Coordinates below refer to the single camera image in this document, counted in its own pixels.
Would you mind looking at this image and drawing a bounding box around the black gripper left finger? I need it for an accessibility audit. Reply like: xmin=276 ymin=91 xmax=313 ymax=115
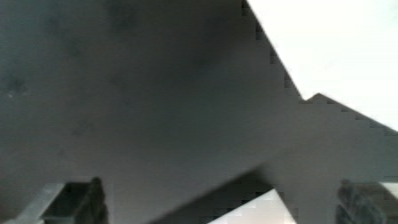
xmin=11 ymin=177 xmax=111 ymax=224

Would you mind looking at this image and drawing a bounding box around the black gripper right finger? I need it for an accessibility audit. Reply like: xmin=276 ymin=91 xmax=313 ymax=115
xmin=336 ymin=180 xmax=398 ymax=224

